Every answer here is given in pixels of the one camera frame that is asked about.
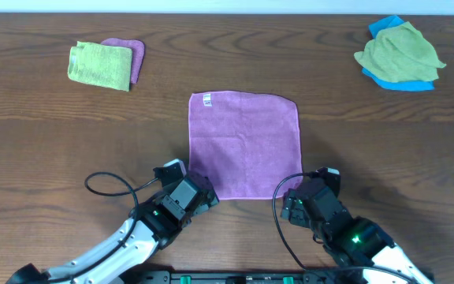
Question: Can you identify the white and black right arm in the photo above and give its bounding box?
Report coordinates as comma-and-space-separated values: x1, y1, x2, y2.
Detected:
272, 172, 434, 284

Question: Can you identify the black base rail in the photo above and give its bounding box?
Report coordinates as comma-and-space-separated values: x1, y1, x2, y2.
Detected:
132, 269, 436, 284

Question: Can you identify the crumpled green cloth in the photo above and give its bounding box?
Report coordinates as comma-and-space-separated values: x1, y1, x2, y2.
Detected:
354, 22, 446, 83

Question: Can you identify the folded green cloth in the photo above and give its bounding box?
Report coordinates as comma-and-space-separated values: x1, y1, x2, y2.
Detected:
67, 41, 132, 92

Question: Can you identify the black right camera cable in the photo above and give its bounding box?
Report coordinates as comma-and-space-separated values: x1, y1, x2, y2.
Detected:
271, 171, 421, 284

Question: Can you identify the black camera cable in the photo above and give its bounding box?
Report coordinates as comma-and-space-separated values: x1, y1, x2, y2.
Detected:
45, 171, 161, 284
271, 171, 421, 284

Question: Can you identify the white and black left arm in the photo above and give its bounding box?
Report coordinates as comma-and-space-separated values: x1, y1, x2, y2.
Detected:
7, 172, 218, 284

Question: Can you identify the blue cloth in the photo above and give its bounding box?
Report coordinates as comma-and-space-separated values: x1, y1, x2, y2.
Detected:
362, 15, 434, 92

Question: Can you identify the folded purple cloth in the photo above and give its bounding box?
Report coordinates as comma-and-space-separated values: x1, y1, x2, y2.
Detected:
101, 38, 145, 84

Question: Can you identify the purple microfiber cloth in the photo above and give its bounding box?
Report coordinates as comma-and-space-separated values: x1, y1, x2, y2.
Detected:
188, 91, 303, 200

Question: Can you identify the black left camera cable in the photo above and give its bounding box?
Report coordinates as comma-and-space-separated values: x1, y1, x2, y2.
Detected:
45, 171, 161, 284

